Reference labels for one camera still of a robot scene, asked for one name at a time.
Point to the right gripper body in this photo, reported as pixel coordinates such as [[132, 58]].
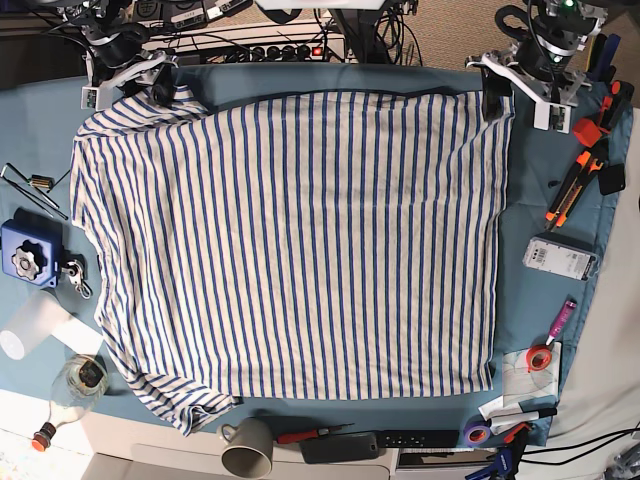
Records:
[[119, 63]]

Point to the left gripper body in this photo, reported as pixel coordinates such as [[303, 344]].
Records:
[[552, 86]]

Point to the blue white striped T-shirt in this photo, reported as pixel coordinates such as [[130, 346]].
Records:
[[323, 246]]

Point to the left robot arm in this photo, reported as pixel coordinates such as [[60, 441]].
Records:
[[545, 36]]

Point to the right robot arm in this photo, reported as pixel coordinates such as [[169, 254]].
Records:
[[77, 19]]

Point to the orange black clamp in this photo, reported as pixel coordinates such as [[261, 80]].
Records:
[[591, 129]]

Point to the blue clamp at top right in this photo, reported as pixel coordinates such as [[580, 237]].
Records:
[[600, 63]]

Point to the orange black utility knife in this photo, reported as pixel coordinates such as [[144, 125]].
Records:
[[585, 168]]

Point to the small black square block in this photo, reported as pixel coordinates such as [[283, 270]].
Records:
[[612, 179]]

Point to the black power strip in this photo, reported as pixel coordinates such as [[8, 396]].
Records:
[[213, 49]]

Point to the metal hex key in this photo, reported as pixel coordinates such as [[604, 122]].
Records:
[[41, 199]]

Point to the clear plastic screw box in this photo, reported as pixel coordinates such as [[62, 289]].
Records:
[[560, 259]]

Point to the blue box with knob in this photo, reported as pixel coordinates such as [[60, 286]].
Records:
[[31, 253]]

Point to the purple glue tube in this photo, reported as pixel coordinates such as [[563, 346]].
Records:
[[560, 320]]

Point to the frosted plastic cup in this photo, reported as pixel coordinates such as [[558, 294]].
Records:
[[32, 323]]

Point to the red tape roll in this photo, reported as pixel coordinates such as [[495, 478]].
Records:
[[538, 358]]

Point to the printed paper map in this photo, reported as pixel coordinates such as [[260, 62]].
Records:
[[522, 390]]

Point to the clear glass bottle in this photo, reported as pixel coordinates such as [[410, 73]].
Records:
[[77, 388]]

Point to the black marker pen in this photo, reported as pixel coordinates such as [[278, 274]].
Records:
[[506, 420]]

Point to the purple tape roll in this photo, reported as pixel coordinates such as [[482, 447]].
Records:
[[477, 433]]

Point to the blue black bar clamp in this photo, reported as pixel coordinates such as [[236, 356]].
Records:
[[506, 460]]

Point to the grey ceramic mug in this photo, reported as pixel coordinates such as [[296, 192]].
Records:
[[248, 449]]

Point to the black smartphone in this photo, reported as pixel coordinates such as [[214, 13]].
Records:
[[340, 448]]

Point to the metal key ring clip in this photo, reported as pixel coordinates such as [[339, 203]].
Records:
[[74, 270]]

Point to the red handled screwdriver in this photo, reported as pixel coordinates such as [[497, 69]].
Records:
[[296, 437]]

